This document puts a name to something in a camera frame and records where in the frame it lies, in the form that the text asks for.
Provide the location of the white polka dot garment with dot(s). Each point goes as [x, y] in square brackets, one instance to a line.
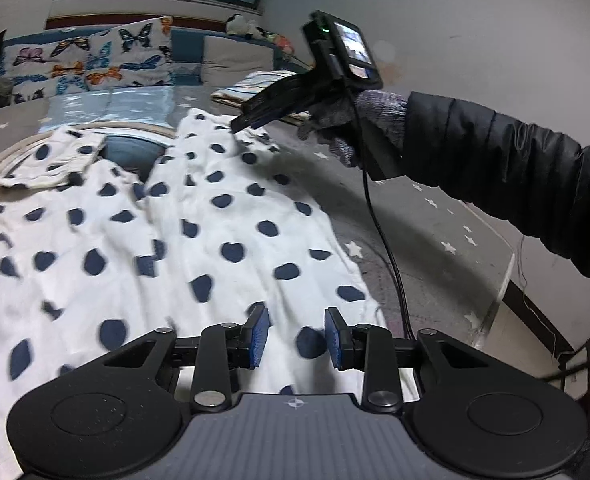
[125, 285]

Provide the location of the light blue star cloth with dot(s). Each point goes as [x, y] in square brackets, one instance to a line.
[125, 105]

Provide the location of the colourful plush toy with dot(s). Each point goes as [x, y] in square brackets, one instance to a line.
[280, 42]

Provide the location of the grey star mat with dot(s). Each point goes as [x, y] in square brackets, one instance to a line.
[425, 240]

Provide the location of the butterfly pillow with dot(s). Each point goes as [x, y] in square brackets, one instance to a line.
[100, 60]

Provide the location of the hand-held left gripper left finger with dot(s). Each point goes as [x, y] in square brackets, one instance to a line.
[257, 336]

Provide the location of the striped folded cloth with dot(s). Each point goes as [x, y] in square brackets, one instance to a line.
[255, 82]

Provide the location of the black and white plush toy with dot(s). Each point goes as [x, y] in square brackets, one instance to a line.
[240, 25]

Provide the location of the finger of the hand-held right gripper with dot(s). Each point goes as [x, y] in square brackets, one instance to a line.
[257, 117]
[275, 92]

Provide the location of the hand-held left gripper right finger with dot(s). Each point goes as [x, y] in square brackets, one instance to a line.
[334, 338]

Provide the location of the person's right hand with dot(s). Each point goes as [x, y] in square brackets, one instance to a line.
[382, 110]

